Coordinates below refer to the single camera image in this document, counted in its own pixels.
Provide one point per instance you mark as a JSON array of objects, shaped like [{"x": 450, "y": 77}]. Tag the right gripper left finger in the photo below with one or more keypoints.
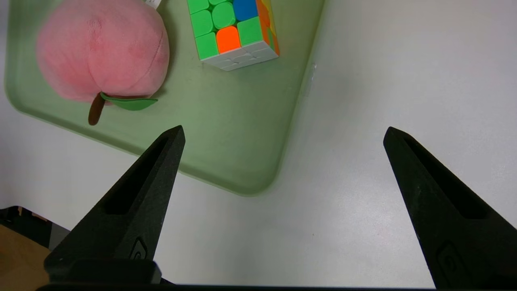
[{"x": 129, "y": 210}]

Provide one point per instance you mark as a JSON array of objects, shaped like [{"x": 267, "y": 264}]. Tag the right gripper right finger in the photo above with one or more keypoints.
[{"x": 452, "y": 226}]

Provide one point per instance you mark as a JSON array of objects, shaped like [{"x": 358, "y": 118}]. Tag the pink plush peach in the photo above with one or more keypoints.
[{"x": 101, "y": 48}]

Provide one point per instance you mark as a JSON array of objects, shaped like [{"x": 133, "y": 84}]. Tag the light green plastic tray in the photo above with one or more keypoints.
[{"x": 226, "y": 133}]

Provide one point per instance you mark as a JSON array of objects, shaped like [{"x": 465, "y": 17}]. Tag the multicoloured puzzle cube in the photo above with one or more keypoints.
[{"x": 226, "y": 24}]

